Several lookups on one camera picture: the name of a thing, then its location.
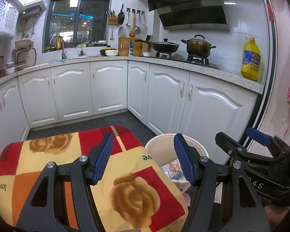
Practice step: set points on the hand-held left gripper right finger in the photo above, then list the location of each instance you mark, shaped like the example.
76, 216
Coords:
183, 159

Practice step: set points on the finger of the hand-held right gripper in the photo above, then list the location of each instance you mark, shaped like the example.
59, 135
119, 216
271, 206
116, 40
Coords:
228, 145
257, 135

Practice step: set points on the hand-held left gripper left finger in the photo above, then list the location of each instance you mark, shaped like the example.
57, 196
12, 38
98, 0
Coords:
104, 159

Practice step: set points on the patterned paper packet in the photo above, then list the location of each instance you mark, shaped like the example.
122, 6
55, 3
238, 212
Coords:
172, 168

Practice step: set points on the white plastic bin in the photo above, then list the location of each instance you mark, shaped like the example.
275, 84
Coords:
159, 145

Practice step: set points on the red yellow printed blanket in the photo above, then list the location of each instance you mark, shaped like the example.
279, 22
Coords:
140, 174

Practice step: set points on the black ribbed floor mat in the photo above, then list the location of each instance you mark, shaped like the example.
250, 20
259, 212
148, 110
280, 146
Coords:
87, 123

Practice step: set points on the white kitchen base cabinets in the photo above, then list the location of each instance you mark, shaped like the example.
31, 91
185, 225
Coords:
111, 89

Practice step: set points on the yellow cooking oil bottle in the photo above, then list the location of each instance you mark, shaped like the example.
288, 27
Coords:
250, 62

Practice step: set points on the black gas stove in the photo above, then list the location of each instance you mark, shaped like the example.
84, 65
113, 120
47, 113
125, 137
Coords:
198, 59

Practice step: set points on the dark stock pot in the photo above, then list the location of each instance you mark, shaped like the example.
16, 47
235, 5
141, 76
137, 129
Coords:
198, 47

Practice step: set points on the white bowl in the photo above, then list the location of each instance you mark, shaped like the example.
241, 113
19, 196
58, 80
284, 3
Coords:
112, 53

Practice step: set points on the yellow lid casserole pot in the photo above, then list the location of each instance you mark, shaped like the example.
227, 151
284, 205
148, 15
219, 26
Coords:
105, 50

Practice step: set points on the small steel faucet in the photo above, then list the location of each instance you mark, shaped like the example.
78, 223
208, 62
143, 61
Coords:
81, 50

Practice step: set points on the small white dish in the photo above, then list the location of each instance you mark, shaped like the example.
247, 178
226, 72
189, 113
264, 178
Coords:
147, 54

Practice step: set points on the blue white bottle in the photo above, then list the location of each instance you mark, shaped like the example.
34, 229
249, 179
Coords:
133, 50

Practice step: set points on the black wok with lid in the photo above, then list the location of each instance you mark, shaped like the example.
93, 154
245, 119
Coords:
165, 47

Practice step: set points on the wooden cutting board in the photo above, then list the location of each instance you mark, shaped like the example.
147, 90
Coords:
123, 46

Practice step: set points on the tall steel faucet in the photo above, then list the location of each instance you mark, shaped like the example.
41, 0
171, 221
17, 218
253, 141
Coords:
62, 48

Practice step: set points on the wooden knife block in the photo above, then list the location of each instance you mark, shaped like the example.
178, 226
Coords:
145, 47

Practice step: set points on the wooden spatula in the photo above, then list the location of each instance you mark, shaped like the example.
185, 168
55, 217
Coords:
132, 32

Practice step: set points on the white mug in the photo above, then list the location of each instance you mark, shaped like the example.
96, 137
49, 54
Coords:
10, 69

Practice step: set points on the metal slotted turner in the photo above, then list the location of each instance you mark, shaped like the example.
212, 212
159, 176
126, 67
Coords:
136, 30

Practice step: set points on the dark kitchen window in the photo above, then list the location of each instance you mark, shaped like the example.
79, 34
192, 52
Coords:
82, 24

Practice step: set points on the steel ladle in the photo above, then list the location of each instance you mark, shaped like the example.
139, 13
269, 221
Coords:
128, 24

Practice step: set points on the wooden chopstick holder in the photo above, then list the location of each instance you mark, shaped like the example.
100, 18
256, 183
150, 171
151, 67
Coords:
112, 20

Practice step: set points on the beige clay pot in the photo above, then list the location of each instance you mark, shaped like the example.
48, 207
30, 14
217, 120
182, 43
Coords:
23, 44

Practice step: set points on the small black frying pan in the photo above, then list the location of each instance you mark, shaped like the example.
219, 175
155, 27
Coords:
121, 18

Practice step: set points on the black range hood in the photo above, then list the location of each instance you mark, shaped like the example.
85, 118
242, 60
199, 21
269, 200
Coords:
188, 4

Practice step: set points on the white water heater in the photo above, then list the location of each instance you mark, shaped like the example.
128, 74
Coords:
31, 12

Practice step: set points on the black sliding door frame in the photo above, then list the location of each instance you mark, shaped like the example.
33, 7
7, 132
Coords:
268, 53

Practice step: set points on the white lattice wall cabinet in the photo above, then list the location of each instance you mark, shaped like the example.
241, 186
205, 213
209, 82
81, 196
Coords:
4, 17

